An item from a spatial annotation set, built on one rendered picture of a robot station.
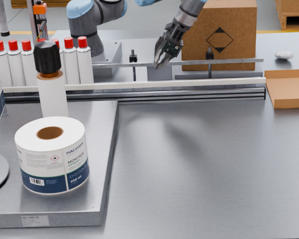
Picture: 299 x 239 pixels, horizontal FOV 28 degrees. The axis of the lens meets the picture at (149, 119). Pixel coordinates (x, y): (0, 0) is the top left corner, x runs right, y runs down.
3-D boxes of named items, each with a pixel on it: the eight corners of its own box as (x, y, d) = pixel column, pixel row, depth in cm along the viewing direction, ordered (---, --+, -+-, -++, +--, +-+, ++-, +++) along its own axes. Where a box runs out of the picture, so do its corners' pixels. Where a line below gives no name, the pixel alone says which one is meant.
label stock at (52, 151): (14, 169, 182) (6, 127, 175) (75, 150, 189) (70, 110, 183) (34, 202, 166) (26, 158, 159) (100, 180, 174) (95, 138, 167)
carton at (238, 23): (181, 71, 247) (179, 8, 234) (184, 49, 268) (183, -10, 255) (255, 70, 243) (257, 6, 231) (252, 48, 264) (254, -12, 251)
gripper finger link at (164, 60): (155, 73, 220) (167, 53, 216) (155, 67, 226) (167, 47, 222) (163, 77, 221) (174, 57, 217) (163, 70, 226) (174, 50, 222)
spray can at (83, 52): (79, 90, 229) (73, 40, 219) (82, 84, 233) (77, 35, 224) (92, 90, 228) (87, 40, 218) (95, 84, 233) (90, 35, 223)
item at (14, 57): (12, 93, 230) (3, 43, 220) (15, 87, 234) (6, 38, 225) (26, 92, 230) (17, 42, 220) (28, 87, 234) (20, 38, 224)
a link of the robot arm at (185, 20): (178, 4, 215) (198, 13, 216) (172, 14, 217) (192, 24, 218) (179, 10, 208) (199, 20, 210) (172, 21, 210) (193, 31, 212)
